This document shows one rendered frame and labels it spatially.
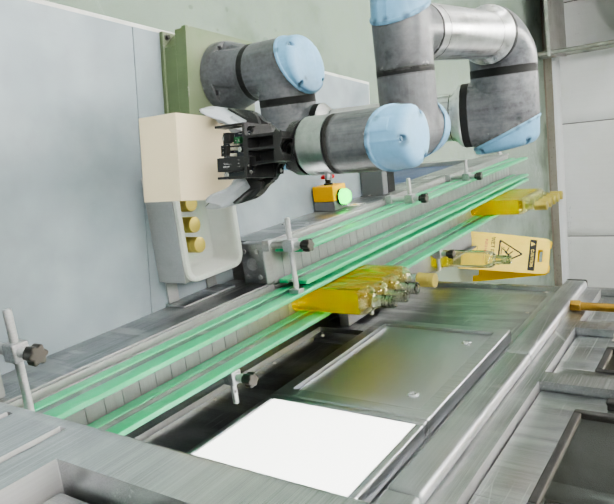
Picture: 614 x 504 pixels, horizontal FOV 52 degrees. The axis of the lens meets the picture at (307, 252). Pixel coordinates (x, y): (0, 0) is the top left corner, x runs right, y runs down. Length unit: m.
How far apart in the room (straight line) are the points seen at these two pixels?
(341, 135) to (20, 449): 0.48
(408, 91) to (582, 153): 6.43
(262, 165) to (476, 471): 0.57
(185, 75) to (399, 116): 0.72
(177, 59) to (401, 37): 0.67
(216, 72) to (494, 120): 0.57
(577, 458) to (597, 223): 6.24
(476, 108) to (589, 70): 6.02
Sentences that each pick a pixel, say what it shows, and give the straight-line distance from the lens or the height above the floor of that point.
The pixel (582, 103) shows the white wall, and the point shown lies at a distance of 7.18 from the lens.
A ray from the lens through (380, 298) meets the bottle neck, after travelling 1.38.
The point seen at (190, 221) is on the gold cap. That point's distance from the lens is 1.34.
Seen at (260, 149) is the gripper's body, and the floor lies 1.26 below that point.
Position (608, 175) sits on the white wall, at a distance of 7.20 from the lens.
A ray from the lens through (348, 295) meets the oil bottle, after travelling 1.40.
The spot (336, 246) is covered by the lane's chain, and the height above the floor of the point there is 0.88.
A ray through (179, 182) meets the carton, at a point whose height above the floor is 1.12.
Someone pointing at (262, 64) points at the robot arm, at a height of 0.98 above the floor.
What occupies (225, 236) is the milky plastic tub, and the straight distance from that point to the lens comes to 1.42.
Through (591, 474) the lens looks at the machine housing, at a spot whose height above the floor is 1.58.
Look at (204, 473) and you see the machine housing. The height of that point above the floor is 1.53.
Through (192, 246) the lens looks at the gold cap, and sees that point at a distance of 1.35.
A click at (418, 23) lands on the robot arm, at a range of 0.83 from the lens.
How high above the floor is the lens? 1.77
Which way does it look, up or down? 35 degrees down
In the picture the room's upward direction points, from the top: 91 degrees clockwise
